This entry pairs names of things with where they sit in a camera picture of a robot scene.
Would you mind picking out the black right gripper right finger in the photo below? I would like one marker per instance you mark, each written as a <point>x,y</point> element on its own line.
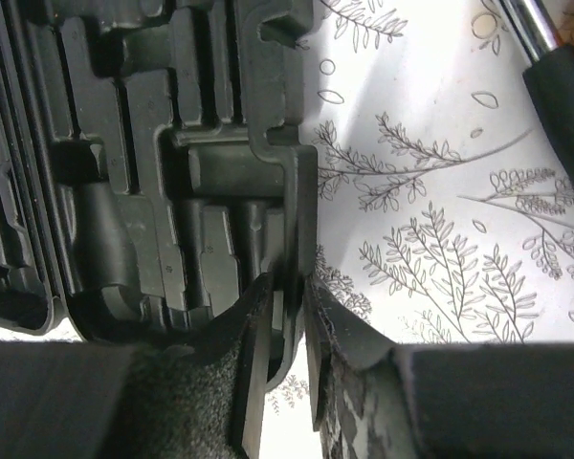
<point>374,398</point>

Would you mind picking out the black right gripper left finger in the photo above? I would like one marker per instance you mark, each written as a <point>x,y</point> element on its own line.
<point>203,398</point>

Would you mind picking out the black plastic tool case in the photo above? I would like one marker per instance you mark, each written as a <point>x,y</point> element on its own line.
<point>150,167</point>

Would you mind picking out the large black handled screwdriver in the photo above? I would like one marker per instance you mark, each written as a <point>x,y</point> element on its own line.
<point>549,77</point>

